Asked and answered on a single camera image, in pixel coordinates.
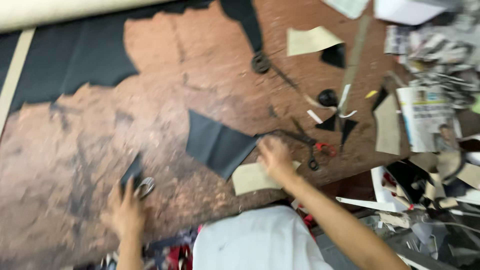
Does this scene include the person's left hand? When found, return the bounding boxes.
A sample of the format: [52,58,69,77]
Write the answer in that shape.
[101,176,148,240]

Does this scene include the heap of fabric offcuts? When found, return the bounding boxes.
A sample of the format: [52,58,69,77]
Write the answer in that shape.
[335,150,480,270]

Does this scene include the black round object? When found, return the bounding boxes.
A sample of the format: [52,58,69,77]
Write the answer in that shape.
[317,88,339,108]

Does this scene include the folded newspaper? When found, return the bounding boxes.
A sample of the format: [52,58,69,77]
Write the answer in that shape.
[396,85,464,153]

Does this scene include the long tan ruler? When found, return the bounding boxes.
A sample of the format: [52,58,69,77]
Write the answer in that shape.
[338,14,373,115]

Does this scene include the dark round metal weight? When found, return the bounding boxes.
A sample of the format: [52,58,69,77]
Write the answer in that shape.
[251,52,272,74]

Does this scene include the person's white shirt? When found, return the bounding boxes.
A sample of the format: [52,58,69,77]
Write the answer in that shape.
[192,205,334,270]

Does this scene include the black pointed fabric scrap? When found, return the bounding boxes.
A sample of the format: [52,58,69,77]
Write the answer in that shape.
[340,118,359,148]

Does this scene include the beige fabric strip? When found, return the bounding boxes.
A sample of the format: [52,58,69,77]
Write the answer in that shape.
[0,28,37,136]

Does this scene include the white paper sheet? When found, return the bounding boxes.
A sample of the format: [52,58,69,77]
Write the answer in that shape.
[373,0,448,26]

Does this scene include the silver metal ring weight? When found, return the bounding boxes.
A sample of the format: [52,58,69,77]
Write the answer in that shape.
[136,176,156,199]

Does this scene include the pale grey paper sheet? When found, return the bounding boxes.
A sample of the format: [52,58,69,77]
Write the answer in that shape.
[322,0,371,20]

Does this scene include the cream fabric roll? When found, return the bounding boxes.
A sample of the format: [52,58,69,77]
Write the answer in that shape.
[0,0,181,34]

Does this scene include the large black fabric sheet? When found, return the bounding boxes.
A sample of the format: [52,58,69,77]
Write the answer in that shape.
[0,0,264,115]

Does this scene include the white paper strip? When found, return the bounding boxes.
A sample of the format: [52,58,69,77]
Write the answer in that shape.
[306,109,324,125]

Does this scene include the black triangular fabric scrap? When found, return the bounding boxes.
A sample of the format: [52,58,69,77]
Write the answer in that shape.
[315,114,338,132]

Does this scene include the black scissors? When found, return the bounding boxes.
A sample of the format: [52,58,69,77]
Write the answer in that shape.
[259,119,320,172]

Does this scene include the red handled tool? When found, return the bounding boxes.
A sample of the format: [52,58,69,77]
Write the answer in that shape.
[315,142,338,158]

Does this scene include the tall beige pattern piece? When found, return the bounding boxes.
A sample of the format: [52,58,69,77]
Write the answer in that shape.
[372,93,402,156]

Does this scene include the black fabric panel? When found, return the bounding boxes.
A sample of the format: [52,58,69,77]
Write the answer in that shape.
[185,109,260,180]

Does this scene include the black curved fabric scrap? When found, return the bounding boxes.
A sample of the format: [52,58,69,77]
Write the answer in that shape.
[320,43,347,70]

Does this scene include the small black fabric scrap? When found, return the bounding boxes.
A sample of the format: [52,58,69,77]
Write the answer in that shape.
[119,153,145,190]

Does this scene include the person's patterned red garment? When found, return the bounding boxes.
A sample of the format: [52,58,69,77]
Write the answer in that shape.
[99,224,201,270]

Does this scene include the person's right hand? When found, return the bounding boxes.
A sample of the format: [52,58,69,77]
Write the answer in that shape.
[257,135,301,189]

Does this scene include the beige paper pattern piece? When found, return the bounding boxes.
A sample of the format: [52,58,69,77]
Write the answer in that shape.
[231,160,303,197]

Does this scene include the beige paper pattern with notch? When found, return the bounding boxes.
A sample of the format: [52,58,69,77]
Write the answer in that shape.
[286,25,344,58]

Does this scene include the heap of newspapers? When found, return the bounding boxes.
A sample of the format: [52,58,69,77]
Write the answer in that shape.
[383,7,480,110]

